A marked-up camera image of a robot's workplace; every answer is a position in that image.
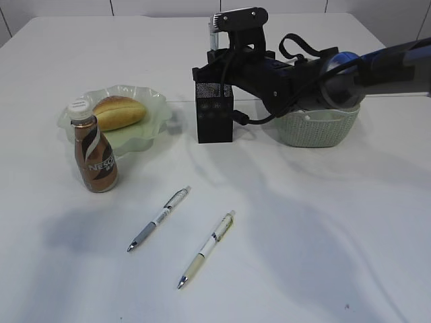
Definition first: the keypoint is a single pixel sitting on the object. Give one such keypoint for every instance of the green plastic woven basket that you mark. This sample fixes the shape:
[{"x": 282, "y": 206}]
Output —
[{"x": 316, "y": 128}]

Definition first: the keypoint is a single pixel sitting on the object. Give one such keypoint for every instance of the black mesh pen holder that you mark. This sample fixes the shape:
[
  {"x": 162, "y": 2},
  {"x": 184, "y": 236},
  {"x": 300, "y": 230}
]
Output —
[{"x": 214, "y": 122}]

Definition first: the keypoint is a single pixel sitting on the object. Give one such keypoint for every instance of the cream grip pen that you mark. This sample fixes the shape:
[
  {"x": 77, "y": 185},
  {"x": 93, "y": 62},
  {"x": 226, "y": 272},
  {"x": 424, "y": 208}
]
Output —
[{"x": 215, "y": 237}]

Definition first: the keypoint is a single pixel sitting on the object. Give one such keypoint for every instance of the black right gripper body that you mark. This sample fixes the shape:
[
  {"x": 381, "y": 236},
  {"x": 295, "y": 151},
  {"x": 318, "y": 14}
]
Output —
[{"x": 245, "y": 67}]

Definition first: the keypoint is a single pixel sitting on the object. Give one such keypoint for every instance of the grey grip pen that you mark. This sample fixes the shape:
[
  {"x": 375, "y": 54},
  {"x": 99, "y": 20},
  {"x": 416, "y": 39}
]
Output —
[{"x": 170, "y": 205}]

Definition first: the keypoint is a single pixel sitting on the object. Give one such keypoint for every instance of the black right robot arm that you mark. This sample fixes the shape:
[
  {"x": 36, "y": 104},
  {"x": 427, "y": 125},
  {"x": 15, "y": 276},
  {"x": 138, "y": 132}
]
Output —
[{"x": 331, "y": 80}]

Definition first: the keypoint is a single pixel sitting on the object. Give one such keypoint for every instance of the sugared bread roll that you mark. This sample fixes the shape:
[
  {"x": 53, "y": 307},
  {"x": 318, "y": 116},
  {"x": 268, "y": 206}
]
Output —
[{"x": 116, "y": 112}]

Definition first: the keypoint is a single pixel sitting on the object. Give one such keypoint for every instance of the brown coffee drink bottle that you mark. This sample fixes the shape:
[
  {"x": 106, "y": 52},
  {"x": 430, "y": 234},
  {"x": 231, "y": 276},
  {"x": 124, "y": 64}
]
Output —
[{"x": 93, "y": 153}]

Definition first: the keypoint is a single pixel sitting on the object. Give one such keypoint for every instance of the blue grey pen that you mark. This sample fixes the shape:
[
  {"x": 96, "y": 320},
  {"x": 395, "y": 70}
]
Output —
[{"x": 213, "y": 37}]

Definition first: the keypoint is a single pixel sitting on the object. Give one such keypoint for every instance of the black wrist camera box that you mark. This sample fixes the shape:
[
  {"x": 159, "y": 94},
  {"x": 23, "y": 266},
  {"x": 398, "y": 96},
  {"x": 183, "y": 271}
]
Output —
[{"x": 244, "y": 26}]

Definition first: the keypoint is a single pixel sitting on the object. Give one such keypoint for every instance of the green wavy glass plate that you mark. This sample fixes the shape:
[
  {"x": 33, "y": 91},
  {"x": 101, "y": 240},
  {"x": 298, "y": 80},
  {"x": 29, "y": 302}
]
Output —
[{"x": 135, "y": 137}]

